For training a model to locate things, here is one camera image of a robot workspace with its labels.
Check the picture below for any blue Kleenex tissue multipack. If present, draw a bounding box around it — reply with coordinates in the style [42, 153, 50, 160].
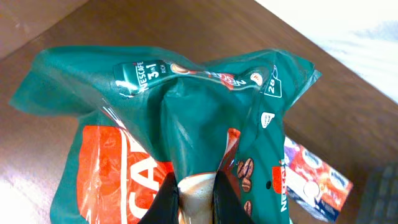
[284, 138, 353, 222]

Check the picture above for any grey plastic lattice basket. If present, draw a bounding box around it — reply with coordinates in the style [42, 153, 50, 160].
[355, 162, 397, 224]

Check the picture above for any green Nescafe coffee bag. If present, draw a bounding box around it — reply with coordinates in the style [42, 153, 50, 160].
[10, 46, 321, 223]

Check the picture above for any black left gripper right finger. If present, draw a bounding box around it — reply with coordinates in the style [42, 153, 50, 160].
[213, 172, 254, 224]

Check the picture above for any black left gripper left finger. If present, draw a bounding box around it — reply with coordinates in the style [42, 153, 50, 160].
[139, 172, 179, 224]

